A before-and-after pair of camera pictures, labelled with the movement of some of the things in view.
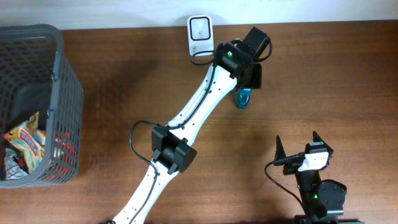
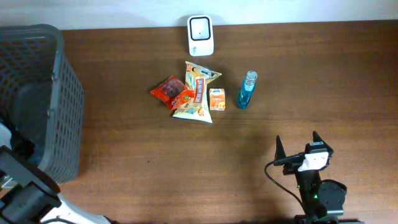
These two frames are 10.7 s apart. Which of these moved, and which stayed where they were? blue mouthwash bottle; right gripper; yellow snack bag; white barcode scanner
Moved: yellow snack bag
Stayed: white barcode scanner; blue mouthwash bottle; right gripper
